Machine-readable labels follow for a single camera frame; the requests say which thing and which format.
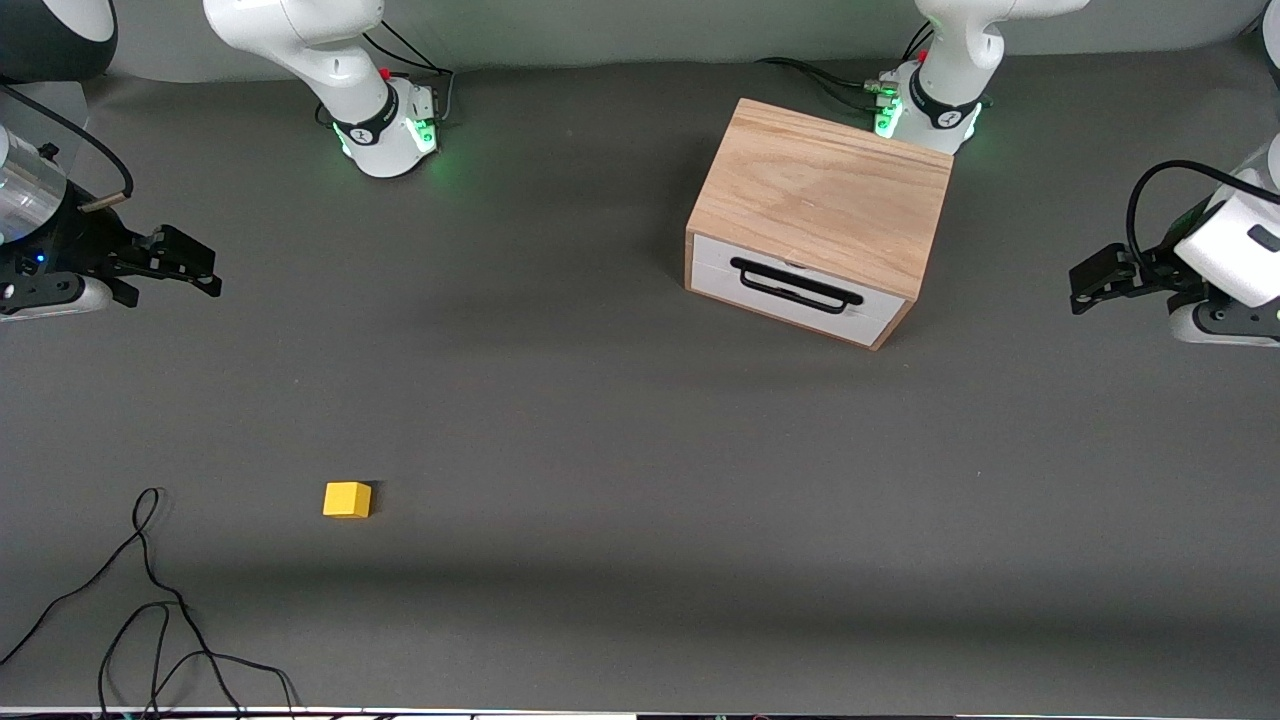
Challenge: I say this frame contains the yellow cube block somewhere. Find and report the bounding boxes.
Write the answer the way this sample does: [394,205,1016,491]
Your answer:
[322,481,373,520]

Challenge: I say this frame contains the black drawer handle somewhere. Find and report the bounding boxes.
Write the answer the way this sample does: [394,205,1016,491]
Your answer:
[730,257,864,315]

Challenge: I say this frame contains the white drawer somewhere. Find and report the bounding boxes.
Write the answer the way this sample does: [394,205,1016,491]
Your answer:
[690,232,909,347]

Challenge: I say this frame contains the wooden drawer cabinet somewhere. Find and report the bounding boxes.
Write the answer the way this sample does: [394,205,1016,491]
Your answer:
[685,97,956,351]

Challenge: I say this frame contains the black right arm base cables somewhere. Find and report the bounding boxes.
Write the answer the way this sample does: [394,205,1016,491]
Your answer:
[318,20,457,129]

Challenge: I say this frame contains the black arm base cables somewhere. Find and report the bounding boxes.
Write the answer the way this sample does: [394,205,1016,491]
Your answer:
[318,20,457,129]
[755,25,936,113]

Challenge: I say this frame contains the black left arm base cables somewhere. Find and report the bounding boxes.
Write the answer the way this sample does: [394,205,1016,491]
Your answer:
[755,25,936,113]

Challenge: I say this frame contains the thin black loose cable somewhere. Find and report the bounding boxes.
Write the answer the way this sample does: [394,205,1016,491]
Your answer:
[0,487,301,717]

